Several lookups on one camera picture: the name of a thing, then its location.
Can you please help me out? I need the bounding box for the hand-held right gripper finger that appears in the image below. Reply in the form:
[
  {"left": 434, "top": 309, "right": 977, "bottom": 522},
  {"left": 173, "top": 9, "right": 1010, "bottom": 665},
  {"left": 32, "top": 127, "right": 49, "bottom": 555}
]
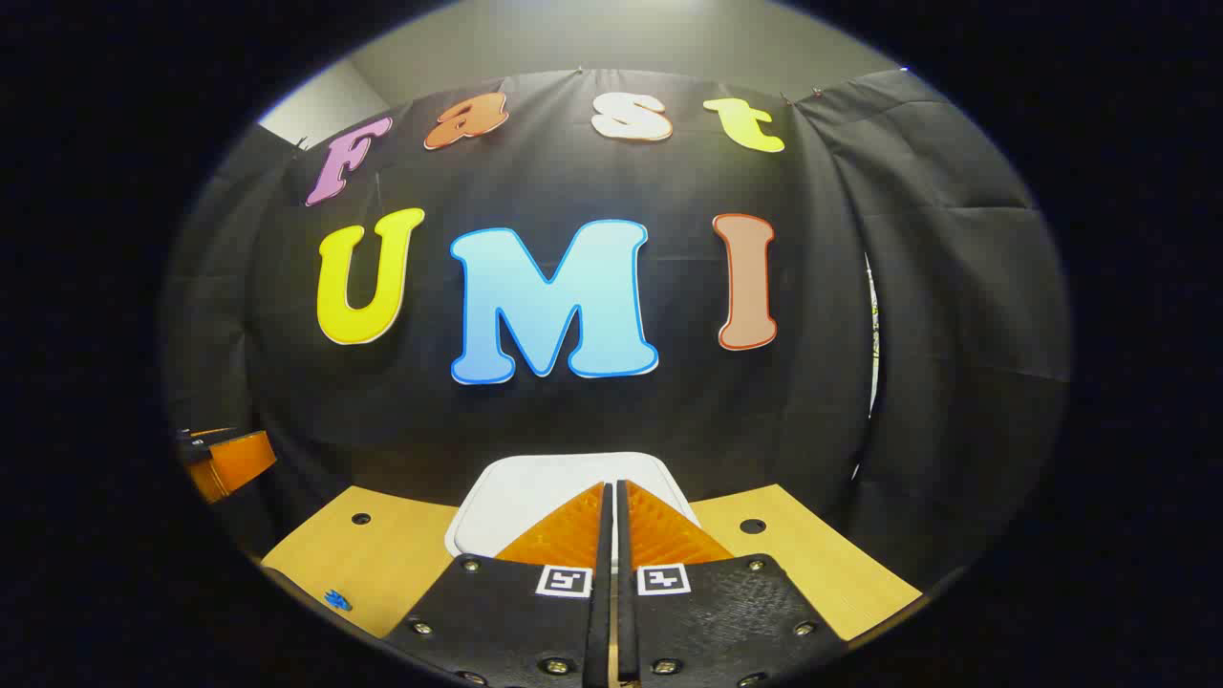
[
  {"left": 616, "top": 479, "right": 849, "bottom": 688},
  {"left": 382, "top": 481, "right": 613, "bottom": 688}
]

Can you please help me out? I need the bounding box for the white desktop garbage bin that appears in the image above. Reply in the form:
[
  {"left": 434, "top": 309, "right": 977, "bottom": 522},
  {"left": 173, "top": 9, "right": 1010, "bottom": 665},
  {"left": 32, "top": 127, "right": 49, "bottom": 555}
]
[{"left": 444, "top": 452, "right": 704, "bottom": 563}]

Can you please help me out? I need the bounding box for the wooden desktop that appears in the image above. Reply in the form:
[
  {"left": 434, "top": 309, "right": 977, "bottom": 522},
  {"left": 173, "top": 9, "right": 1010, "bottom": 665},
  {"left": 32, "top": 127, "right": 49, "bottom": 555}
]
[{"left": 260, "top": 483, "right": 926, "bottom": 641}]

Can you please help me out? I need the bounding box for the black backdrop cloth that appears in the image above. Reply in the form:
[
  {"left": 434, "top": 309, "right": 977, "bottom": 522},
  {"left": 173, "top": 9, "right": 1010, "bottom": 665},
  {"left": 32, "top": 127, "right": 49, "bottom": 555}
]
[{"left": 161, "top": 67, "right": 1073, "bottom": 586}]

